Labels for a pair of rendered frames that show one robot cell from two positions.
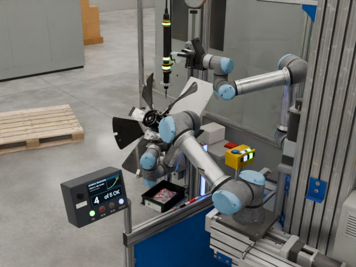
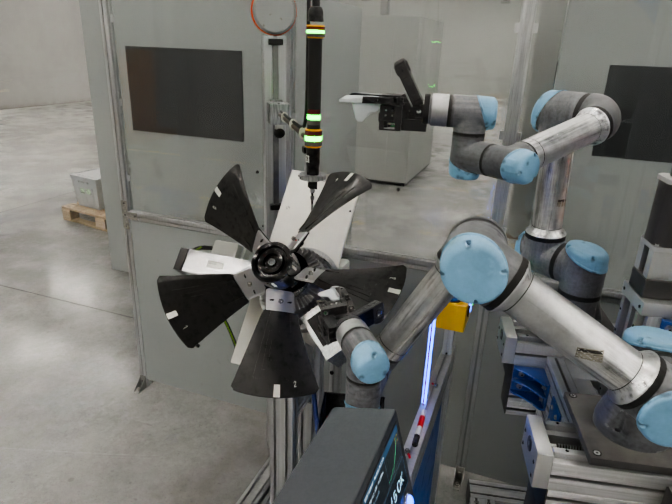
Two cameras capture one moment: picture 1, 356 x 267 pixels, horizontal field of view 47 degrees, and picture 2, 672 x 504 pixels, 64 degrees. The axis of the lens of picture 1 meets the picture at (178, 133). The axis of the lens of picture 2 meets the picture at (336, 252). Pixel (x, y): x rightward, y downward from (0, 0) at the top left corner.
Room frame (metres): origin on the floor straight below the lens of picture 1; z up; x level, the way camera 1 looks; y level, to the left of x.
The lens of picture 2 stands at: (1.09, 0.68, 1.78)
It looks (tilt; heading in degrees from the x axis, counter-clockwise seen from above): 21 degrees down; 331
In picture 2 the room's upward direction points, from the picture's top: 2 degrees clockwise
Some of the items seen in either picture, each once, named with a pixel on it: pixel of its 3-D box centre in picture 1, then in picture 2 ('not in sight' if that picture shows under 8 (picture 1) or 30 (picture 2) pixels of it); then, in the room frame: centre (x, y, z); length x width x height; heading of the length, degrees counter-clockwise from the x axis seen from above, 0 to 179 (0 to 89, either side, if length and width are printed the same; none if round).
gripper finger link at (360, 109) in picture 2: (177, 58); (359, 108); (2.20, 0.01, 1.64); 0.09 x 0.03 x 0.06; 72
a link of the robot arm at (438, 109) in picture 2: (209, 61); (438, 109); (2.12, -0.16, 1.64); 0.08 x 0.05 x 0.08; 141
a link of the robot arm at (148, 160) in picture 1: (149, 159); (365, 356); (1.90, 0.15, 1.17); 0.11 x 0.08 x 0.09; 167
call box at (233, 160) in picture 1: (240, 157); (452, 307); (2.22, -0.38, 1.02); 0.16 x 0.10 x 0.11; 130
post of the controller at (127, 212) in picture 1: (127, 216); not in sight; (1.69, 0.24, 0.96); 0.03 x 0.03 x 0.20; 40
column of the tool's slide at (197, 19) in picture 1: (191, 125); (275, 268); (3.00, -0.11, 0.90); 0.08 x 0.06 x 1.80; 75
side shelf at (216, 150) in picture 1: (213, 145); not in sight; (2.75, -0.27, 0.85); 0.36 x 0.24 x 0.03; 40
